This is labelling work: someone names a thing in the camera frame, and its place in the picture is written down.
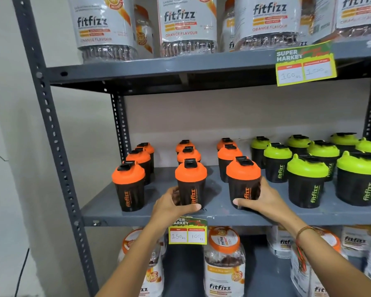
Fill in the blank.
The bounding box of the person's right hand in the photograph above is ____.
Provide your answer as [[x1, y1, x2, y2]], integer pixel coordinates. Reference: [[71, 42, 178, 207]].
[[233, 177, 294, 225]]

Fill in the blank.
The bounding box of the person's left hand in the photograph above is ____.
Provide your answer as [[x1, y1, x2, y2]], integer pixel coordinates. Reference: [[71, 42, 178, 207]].
[[150, 186, 202, 232]]

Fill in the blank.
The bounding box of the orange-lid black shaker bottle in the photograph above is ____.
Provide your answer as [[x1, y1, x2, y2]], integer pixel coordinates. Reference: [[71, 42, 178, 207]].
[[175, 158, 208, 208], [226, 156, 262, 210]]

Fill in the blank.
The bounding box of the person's left forearm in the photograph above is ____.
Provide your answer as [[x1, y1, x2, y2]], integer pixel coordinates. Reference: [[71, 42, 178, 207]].
[[96, 218, 174, 297]]

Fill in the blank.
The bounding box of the person's right forearm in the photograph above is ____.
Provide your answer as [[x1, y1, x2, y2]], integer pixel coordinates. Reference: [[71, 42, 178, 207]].
[[278, 212, 371, 297]]

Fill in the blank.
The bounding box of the yellow green price tag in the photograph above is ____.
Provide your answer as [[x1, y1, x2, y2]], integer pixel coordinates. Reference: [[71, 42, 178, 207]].
[[168, 216, 208, 245], [275, 41, 337, 87]]

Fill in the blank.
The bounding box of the group of green-lid black shakers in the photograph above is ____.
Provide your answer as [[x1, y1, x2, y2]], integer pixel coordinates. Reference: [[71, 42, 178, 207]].
[[250, 132, 371, 209]]

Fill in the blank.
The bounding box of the group of orange-lid shakers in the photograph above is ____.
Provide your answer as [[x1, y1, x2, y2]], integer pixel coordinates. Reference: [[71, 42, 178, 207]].
[[112, 138, 243, 212]]

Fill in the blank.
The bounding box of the row of white-label powder jars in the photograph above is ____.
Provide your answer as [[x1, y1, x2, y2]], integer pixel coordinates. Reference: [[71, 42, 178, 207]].
[[117, 225, 371, 297], [67, 0, 371, 64]]

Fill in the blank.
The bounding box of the grey metal shelving rack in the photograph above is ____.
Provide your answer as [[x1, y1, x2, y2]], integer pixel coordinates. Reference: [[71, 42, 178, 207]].
[[12, 0, 371, 297]]

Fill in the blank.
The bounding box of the orange thread bracelet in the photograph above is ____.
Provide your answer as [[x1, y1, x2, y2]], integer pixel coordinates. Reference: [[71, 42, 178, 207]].
[[295, 226, 316, 273]]

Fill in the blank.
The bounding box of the black cable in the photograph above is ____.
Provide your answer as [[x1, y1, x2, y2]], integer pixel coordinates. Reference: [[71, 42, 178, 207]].
[[15, 248, 30, 297]]

